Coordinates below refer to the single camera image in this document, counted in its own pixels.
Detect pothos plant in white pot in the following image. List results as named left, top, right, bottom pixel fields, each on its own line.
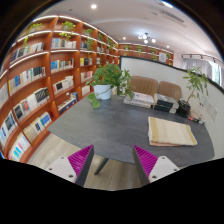
left=86, top=63, right=134, bottom=109

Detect white partition board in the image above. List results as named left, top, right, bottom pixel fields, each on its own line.
left=119, top=55, right=224, bottom=101

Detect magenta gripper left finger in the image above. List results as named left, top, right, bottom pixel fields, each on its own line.
left=46, top=144, right=95, bottom=188

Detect black and white book stack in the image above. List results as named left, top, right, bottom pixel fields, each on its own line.
left=153, top=93, right=179, bottom=113

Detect tall plant in black pot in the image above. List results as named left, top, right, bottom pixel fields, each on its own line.
left=177, top=66, right=209, bottom=117

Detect beige folded towel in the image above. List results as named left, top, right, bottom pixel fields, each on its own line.
left=148, top=117, right=197, bottom=147

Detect small items by wall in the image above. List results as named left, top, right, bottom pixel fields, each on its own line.
left=188, top=116, right=204, bottom=125

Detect right brown chair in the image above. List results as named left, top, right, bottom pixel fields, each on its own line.
left=159, top=81, right=182, bottom=101

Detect grey table leg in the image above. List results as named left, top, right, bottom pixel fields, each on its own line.
left=94, top=158, right=109, bottom=175

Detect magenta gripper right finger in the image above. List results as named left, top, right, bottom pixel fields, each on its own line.
left=131, top=144, right=181, bottom=187

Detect orange wooden bookshelf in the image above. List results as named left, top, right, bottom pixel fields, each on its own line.
left=0, top=15, right=119, bottom=162

